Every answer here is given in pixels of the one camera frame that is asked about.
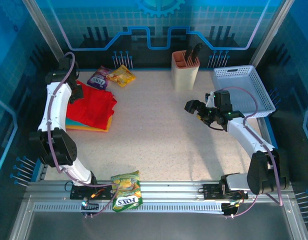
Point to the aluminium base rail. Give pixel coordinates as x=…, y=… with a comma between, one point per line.
x=169, y=190

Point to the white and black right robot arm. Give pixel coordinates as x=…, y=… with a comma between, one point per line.
x=249, y=137

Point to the yellow candy bag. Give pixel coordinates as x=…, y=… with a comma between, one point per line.
x=121, y=76

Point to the white perforated plastic basket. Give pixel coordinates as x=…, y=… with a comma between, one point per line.
x=244, y=78

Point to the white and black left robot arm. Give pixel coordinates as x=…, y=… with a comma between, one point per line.
x=56, y=112

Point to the red t-shirt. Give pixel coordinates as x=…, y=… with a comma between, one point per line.
x=94, y=107

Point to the purple Fox's candy bag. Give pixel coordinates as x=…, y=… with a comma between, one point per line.
x=97, y=80

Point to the aluminium frame post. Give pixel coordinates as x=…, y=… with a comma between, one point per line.
x=47, y=35
x=269, y=32

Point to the beige knife block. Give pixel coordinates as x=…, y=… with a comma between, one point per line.
x=184, y=77

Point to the folded teal t-shirt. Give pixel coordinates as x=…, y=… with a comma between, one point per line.
x=74, y=122

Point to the green Fox's candy bag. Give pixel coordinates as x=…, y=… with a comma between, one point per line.
x=126, y=190

